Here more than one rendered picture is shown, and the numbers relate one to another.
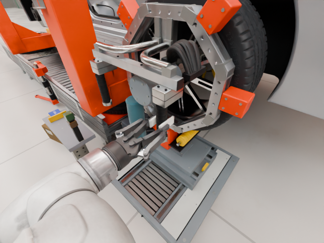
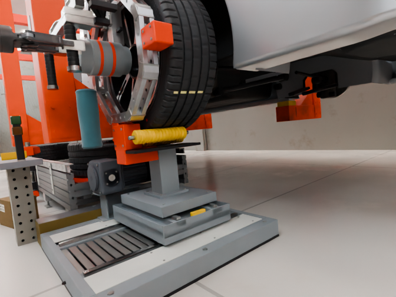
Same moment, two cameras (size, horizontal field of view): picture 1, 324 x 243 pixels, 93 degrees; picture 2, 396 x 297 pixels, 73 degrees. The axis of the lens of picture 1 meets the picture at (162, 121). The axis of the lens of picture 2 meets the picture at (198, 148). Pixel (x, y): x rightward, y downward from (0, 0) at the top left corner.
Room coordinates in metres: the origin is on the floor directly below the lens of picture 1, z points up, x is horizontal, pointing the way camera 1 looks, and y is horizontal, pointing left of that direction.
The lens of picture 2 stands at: (-0.45, -0.53, 0.52)
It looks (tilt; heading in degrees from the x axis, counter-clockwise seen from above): 4 degrees down; 10
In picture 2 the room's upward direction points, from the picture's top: 5 degrees counter-clockwise
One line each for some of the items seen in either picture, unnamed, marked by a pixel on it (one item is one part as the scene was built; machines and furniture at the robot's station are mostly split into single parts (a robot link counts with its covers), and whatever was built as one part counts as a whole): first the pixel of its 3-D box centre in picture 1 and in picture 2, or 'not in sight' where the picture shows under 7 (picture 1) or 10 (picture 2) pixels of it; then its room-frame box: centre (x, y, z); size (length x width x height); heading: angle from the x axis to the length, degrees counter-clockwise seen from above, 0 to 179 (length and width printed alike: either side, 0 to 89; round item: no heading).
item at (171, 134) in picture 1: (169, 130); (135, 143); (0.70, -0.05, 0.48); 0.16 x 0.12 x 0.17; 139
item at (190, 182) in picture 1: (178, 152); (168, 211); (0.80, -0.14, 0.13); 0.50 x 0.36 x 0.10; 49
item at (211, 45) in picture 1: (167, 77); (118, 60); (0.67, -0.03, 0.85); 0.54 x 0.07 x 0.54; 49
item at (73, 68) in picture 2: (161, 122); (71, 48); (0.38, 0.00, 0.83); 0.04 x 0.04 x 0.16
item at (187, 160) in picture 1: (180, 136); (164, 173); (0.80, -0.14, 0.32); 0.40 x 0.30 x 0.28; 49
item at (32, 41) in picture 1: (40, 33); (53, 128); (2.42, 1.69, 0.69); 0.52 x 0.17 x 0.35; 139
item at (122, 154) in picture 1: (123, 149); (15, 40); (0.27, 0.10, 0.83); 0.09 x 0.08 x 0.07; 139
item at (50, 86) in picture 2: (103, 88); (50, 71); (0.61, 0.26, 0.83); 0.04 x 0.04 x 0.16
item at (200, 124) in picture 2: not in sight; (190, 119); (3.97, 0.33, 0.69); 0.52 x 0.17 x 0.35; 139
